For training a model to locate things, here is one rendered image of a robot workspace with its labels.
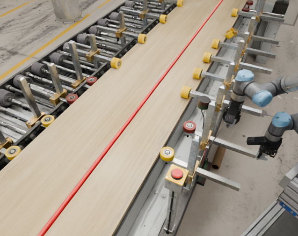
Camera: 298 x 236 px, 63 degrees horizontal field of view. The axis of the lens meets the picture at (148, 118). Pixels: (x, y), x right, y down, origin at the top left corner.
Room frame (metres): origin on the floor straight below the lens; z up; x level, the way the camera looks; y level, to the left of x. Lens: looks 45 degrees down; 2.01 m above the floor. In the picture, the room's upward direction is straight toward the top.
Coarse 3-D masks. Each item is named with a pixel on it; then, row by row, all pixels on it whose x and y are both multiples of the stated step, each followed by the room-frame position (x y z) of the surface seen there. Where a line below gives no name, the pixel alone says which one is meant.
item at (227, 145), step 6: (198, 132) 1.01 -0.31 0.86; (210, 138) 0.96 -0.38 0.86; (216, 138) 0.96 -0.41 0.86; (216, 144) 0.93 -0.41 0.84; (222, 144) 0.92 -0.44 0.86; (228, 144) 0.91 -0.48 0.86; (234, 144) 0.91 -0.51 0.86; (234, 150) 0.88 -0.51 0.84; (240, 150) 0.87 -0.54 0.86; (246, 150) 0.87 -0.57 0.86; (252, 150) 0.86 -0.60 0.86; (252, 156) 0.84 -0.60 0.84
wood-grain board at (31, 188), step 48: (192, 0) 3.11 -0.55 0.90; (240, 0) 3.09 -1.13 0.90; (144, 48) 1.97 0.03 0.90; (192, 48) 1.97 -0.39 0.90; (96, 96) 1.31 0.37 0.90; (144, 96) 1.31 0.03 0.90; (48, 144) 0.89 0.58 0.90; (96, 144) 0.89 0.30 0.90; (144, 144) 0.88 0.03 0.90; (0, 192) 0.59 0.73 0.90; (48, 192) 0.59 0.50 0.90; (96, 192) 0.59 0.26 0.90
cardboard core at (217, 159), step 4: (220, 148) 1.48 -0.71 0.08; (224, 148) 1.48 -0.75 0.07; (216, 152) 1.45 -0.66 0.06; (220, 152) 1.43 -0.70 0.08; (224, 152) 1.45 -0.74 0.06; (216, 156) 1.39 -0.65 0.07; (220, 156) 1.39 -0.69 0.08; (216, 160) 1.34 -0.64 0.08; (220, 160) 1.35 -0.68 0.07; (212, 164) 1.31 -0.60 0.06; (216, 164) 1.29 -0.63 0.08; (220, 164) 1.32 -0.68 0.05; (216, 168) 1.30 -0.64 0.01
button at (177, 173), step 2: (172, 170) 0.50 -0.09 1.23; (174, 170) 0.50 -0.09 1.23; (176, 170) 0.50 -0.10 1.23; (178, 170) 0.50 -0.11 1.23; (180, 170) 0.50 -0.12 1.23; (172, 172) 0.49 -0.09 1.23; (174, 172) 0.49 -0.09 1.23; (176, 172) 0.49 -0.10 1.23; (178, 172) 0.49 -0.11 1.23; (180, 172) 0.49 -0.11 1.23; (172, 174) 0.48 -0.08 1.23; (174, 174) 0.48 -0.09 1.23; (176, 174) 0.48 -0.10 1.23; (178, 174) 0.48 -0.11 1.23; (180, 174) 0.48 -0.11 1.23; (174, 176) 0.47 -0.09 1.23; (176, 176) 0.47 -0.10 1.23; (178, 176) 0.47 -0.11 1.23; (180, 176) 0.47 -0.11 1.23
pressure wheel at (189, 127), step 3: (183, 123) 1.05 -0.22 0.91; (186, 123) 1.04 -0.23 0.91; (189, 123) 1.05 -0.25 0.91; (192, 123) 1.04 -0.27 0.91; (183, 126) 1.02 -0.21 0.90; (186, 126) 1.02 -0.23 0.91; (189, 126) 1.02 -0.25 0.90; (192, 126) 1.02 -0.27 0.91; (195, 126) 1.02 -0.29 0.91; (183, 129) 1.01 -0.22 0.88; (186, 129) 1.00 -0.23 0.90; (189, 129) 0.99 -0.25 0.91; (192, 129) 0.99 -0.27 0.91; (195, 129) 1.01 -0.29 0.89; (186, 132) 0.99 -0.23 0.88; (189, 132) 0.99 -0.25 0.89; (192, 132) 0.99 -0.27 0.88
